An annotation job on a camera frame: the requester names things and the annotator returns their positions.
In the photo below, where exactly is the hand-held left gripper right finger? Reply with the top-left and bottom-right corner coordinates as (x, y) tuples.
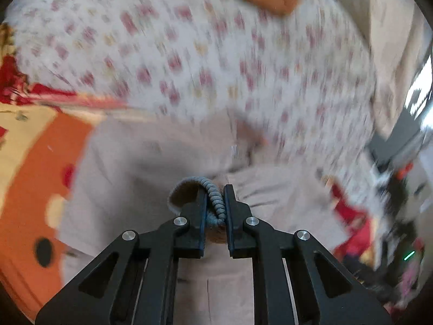
(223, 184), (393, 325)

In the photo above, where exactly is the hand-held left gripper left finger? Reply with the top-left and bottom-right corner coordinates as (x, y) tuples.
(35, 190), (208, 325)

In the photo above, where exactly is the beige hooded sweatshirt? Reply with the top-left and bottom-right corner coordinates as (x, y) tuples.
(60, 108), (356, 325)

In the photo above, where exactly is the beige cloth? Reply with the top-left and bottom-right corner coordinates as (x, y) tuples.
(338, 0), (431, 136)

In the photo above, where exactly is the orange red patterned blanket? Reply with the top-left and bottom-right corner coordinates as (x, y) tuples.
(0, 24), (384, 323)

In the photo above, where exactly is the floral bed sheet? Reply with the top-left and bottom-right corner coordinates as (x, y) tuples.
(6, 0), (381, 193)

